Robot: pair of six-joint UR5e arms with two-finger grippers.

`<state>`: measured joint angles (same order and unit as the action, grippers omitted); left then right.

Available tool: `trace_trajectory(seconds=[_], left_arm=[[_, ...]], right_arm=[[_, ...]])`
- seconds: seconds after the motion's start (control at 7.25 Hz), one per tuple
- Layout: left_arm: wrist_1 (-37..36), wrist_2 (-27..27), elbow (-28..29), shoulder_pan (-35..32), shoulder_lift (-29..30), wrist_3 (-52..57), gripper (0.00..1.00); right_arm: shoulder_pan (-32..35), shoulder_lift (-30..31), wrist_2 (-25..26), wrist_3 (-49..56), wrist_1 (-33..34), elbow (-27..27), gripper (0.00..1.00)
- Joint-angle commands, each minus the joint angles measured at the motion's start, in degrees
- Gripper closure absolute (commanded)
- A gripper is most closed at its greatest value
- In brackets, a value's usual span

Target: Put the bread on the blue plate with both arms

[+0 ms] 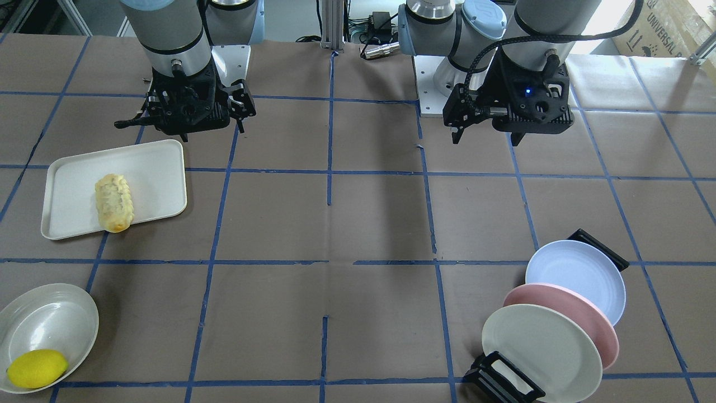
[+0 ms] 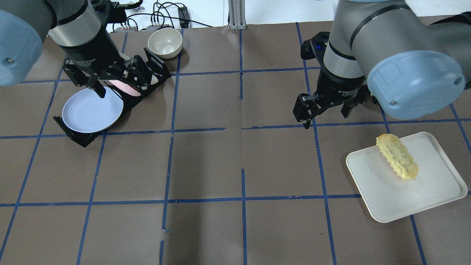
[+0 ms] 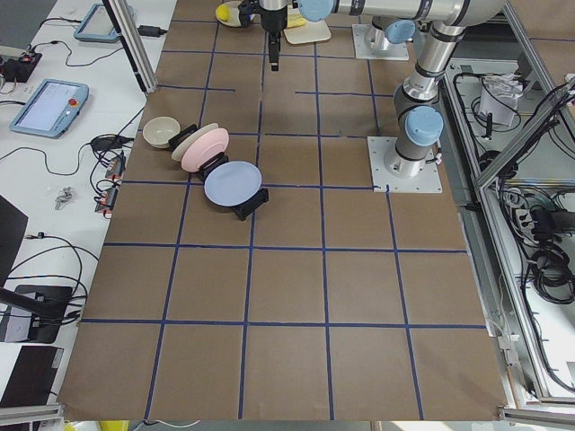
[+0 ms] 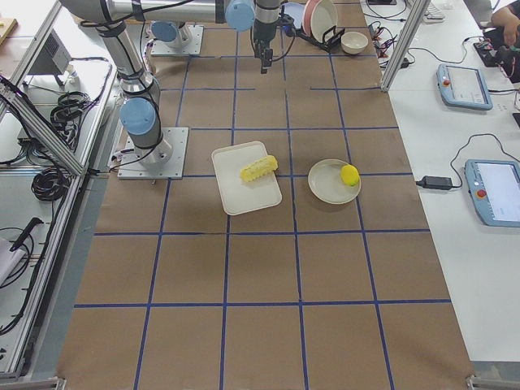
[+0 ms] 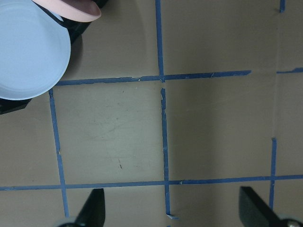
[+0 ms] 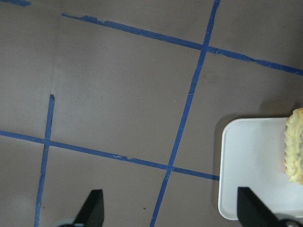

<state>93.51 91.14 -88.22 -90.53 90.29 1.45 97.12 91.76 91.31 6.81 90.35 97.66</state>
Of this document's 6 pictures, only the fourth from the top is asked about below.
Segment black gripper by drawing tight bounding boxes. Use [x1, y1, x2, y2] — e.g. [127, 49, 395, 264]
[253, 38, 273, 74]

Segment blue round plate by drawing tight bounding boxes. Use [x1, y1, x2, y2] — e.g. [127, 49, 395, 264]
[284, 2, 305, 29]

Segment pink plate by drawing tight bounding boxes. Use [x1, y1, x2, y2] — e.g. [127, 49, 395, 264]
[301, 0, 319, 37]

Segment cream plate in rack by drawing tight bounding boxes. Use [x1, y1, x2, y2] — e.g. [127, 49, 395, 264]
[311, 0, 338, 37]

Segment cream round plate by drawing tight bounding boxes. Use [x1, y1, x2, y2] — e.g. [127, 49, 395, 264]
[308, 159, 362, 205]

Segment black dish rack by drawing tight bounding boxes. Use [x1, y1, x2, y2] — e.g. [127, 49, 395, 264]
[282, 23, 345, 53]

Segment cream bowl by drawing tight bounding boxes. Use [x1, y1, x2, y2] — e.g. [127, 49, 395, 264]
[341, 31, 369, 55]

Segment white rectangular tray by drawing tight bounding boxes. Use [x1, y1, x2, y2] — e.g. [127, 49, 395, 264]
[211, 141, 282, 215]

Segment yellow lemon toy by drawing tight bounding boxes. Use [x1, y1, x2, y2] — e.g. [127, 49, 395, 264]
[340, 164, 360, 187]

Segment black power adapter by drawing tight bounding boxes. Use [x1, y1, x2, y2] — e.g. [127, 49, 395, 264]
[415, 175, 453, 190]

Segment far blue teach pendant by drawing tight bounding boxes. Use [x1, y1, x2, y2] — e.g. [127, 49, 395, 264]
[436, 63, 493, 111]

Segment blue teach pendant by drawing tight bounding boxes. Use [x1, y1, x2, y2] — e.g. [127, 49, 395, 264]
[464, 159, 519, 228]
[436, 63, 493, 111]

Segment grey control box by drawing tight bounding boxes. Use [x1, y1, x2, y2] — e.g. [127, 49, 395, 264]
[28, 29, 72, 87]

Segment brown paper table mat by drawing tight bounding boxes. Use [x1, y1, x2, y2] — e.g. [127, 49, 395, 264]
[57, 24, 473, 389]

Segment person at desk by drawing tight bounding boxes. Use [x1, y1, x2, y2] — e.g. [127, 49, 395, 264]
[485, 1, 519, 84]

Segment near blue teach pendant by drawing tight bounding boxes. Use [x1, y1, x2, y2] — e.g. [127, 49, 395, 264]
[464, 159, 519, 228]

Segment aluminium frame post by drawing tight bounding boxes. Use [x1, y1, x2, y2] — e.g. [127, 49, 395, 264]
[379, 0, 429, 93]

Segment coiled black cables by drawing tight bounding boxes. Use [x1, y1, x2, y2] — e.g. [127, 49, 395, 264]
[50, 91, 102, 142]

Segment aluminium side frame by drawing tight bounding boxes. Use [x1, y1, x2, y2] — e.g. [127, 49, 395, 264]
[1, 1, 115, 382]

